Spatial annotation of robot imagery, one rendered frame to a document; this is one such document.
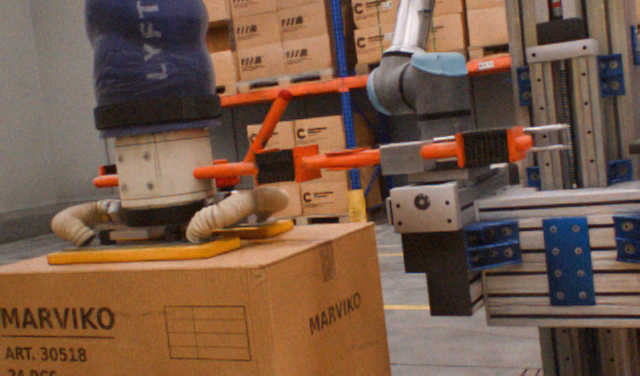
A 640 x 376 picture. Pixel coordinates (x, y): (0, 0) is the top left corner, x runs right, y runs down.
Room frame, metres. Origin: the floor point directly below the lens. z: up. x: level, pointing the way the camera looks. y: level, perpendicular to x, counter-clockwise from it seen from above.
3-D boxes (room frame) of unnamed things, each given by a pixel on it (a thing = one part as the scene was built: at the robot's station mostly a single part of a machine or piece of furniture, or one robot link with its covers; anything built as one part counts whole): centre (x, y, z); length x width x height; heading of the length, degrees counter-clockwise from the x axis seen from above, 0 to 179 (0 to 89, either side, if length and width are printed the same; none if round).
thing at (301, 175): (1.42, 0.06, 1.08); 0.10 x 0.08 x 0.06; 153
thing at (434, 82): (1.87, -0.28, 1.20); 0.13 x 0.12 x 0.14; 33
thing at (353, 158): (1.56, 0.05, 1.08); 0.93 x 0.30 x 0.04; 63
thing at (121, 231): (1.54, 0.28, 1.01); 0.34 x 0.25 x 0.06; 63
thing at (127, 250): (1.45, 0.32, 0.97); 0.34 x 0.10 x 0.05; 63
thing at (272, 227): (1.62, 0.24, 0.97); 0.34 x 0.10 x 0.05; 63
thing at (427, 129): (1.86, -0.28, 1.09); 0.15 x 0.15 x 0.10
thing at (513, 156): (1.26, -0.25, 1.08); 0.08 x 0.07 x 0.05; 63
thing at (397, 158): (1.33, -0.14, 1.07); 0.07 x 0.07 x 0.04; 63
